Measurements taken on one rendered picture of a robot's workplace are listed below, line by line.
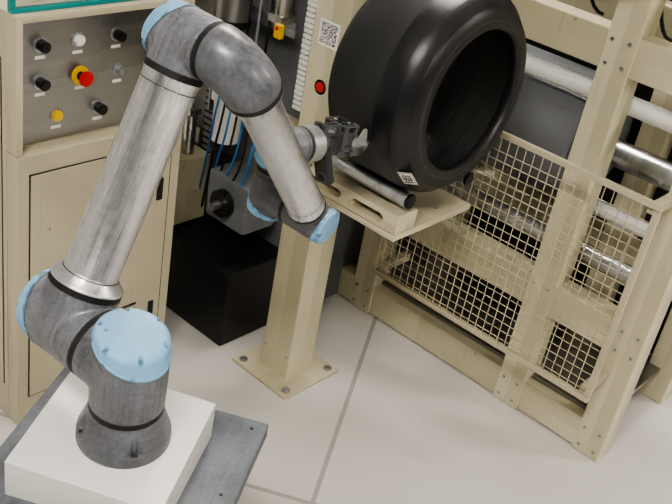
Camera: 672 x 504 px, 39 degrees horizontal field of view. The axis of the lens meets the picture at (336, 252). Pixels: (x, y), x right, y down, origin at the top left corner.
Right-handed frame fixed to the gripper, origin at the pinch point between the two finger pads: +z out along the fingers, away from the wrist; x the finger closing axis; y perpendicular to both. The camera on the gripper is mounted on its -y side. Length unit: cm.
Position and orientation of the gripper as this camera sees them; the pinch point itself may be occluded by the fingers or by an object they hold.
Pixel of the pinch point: (363, 144)
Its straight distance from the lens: 247.1
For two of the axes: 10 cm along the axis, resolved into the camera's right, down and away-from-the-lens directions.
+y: 2.5, -8.8, -4.1
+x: -7.3, -4.5, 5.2
